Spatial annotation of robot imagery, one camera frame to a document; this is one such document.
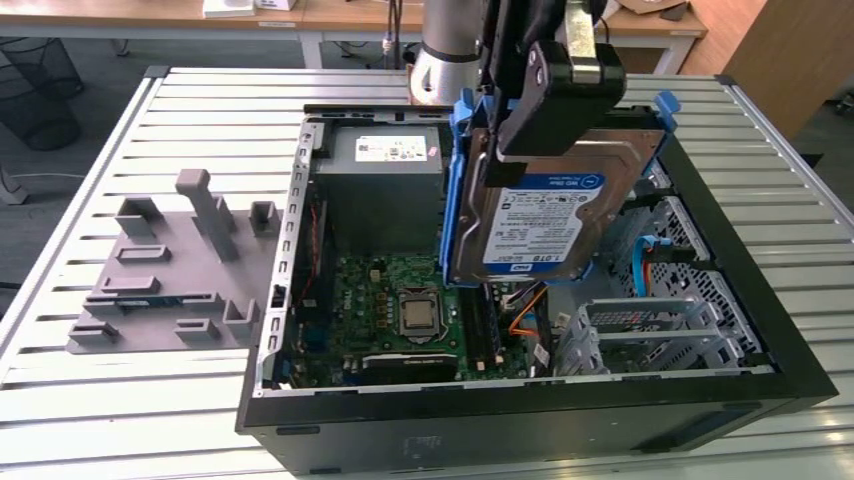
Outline orange wires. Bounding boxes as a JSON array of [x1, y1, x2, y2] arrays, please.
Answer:
[[507, 294, 549, 341]]

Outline red black twisted wire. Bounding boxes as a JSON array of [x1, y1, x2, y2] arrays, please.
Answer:
[[298, 199, 329, 307]]

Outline black graphics card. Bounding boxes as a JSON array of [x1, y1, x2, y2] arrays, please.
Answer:
[[343, 351, 462, 386]]

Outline green motherboard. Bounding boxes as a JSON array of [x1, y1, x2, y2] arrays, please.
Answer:
[[286, 252, 535, 389]]

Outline black PC case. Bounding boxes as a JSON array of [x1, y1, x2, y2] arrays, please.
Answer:
[[232, 102, 841, 476]]

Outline silver disk bay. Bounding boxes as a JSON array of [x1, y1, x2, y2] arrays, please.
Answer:
[[557, 297, 780, 376]]

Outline CPU socket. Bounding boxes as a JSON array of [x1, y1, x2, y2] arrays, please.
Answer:
[[394, 284, 447, 345]]

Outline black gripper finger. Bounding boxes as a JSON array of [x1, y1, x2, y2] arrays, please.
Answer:
[[483, 39, 629, 189]]

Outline black mesh bin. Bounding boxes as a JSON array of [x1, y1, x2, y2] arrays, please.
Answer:
[[0, 37, 86, 151]]

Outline brown cardboard piece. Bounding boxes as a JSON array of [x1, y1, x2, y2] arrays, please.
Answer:
[[617, 0, 689, 21]]

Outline wooden cabinet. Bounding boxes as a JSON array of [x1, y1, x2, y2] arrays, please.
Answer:
[[679, 0, 854, 144]]

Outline grey power supply unit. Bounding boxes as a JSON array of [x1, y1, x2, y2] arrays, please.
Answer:
[[311, 124, 450, 256]]

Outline blue wire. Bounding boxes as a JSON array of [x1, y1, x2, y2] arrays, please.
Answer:
[[629, 234, 675, 301]]

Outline hard disk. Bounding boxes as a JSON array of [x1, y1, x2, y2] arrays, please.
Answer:
[[439, 89, 682, 289]]

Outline silver CPU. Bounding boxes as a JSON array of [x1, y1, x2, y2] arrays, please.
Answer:
[[398, 298, 437, 331]]

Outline black RAM stick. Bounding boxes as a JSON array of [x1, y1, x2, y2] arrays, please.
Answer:
[[459, 285, 490, 370], [481, 285, 507, 367]]

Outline grey parts rack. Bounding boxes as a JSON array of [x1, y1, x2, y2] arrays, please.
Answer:
[[66, 168, 286, 357]]

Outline wooden desk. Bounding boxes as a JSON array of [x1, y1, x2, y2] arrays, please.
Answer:
[[0, 0, 709, 76]]

